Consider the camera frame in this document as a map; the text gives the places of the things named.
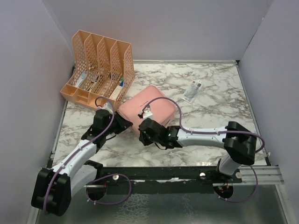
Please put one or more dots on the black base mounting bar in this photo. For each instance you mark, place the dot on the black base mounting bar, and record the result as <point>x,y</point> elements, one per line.
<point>124,186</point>

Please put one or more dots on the white tube in organizer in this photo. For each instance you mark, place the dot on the white tube in organizer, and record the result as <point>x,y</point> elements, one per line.
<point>81,79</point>

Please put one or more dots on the white box in organizer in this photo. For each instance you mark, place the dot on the white box in organizer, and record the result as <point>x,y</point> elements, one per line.
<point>116,93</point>

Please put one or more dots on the long white packaged strip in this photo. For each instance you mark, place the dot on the long white packaged strip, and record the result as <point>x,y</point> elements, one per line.
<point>192,91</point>

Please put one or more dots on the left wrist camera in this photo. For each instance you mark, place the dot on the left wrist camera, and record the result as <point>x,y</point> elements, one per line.
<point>107,106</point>

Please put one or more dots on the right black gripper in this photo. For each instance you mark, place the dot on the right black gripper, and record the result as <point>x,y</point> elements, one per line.
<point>142,139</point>

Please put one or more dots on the pink medicine kit case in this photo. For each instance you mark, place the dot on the pink medicine kit case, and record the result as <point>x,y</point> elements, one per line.
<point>152,100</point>

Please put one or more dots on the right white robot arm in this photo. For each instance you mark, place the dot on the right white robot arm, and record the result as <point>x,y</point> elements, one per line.
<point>239,143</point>

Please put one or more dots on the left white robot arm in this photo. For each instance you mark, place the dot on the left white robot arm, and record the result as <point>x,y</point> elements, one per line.
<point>55,186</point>

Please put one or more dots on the orange mesh file organizer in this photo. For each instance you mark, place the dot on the orange mesh file organizer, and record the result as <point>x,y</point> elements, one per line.
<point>108,63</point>

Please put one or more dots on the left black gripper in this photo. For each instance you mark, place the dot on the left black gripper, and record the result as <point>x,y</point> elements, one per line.
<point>123,123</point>

